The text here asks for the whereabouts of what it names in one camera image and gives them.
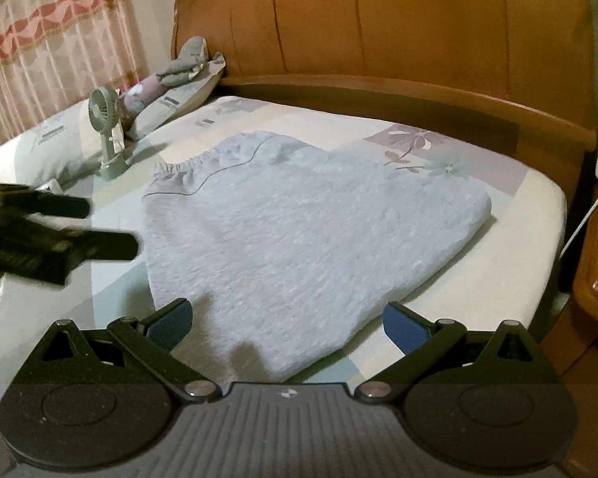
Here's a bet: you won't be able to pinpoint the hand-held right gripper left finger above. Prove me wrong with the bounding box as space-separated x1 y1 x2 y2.
11 298 221 402

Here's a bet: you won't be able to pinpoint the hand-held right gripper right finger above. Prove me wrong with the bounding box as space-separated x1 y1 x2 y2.
355 301 565 403

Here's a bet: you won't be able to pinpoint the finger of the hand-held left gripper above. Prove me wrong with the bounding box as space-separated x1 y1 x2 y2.
0 183 91 225
0 229 140 287

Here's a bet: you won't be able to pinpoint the grey sweatpants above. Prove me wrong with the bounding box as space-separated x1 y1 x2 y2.
140 130 493 382

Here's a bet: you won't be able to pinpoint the patchwork pillow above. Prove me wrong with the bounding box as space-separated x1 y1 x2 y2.
0 52 227 192

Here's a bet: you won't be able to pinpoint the green handheld fan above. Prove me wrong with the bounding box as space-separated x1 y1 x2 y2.
89 87 130 181

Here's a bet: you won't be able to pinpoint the pink patterned curtain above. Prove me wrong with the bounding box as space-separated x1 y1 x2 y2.
0 0 150 160

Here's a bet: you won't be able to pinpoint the grey plush toy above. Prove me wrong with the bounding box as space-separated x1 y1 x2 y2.
122 35 212 115

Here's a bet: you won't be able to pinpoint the wooden headboard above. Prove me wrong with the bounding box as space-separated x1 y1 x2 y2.
171 0 598 319

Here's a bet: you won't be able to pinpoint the white cable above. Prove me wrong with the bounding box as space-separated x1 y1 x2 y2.
561 186 598 262

